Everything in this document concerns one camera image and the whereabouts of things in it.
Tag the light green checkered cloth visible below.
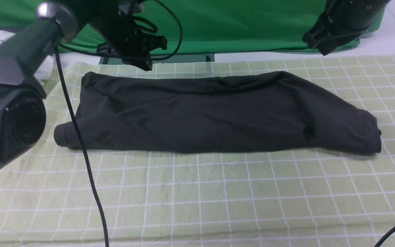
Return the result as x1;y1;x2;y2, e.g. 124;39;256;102
0;55;395;247

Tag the white crumpled garment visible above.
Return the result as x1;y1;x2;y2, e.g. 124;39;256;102
0;30;55;81

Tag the black left camera cable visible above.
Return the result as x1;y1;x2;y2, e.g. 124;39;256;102
53;0;183;247

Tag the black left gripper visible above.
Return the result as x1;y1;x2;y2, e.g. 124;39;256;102
89;3;167;71

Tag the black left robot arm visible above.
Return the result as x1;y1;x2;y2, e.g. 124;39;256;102
0;0;167;169

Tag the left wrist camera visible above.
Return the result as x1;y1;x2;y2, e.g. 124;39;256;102
118;0;145;15

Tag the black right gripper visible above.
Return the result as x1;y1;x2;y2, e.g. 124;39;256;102
301;0;390;56

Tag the dark gray long-sleeved shirt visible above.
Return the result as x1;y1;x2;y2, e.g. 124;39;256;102
53;70;382;155

